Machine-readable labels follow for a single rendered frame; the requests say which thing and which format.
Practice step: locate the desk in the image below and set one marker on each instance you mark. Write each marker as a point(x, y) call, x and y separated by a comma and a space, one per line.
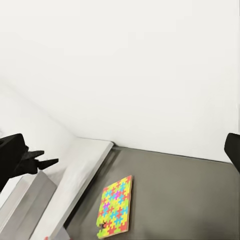
point(172, 197)

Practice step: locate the jigsaw puzzle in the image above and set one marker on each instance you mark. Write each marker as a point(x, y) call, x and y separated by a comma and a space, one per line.
point(114, 208)

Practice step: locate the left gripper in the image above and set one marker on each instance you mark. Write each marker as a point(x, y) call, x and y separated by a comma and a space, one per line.
point(29, 166)

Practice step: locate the toy box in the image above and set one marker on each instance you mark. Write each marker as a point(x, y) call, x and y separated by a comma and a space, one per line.
point(25, 206)

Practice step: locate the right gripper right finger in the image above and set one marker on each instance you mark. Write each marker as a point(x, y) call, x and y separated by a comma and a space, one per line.
point(232, 149)

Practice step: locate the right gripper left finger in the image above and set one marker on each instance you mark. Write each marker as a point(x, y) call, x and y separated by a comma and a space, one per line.
point(12, 150)

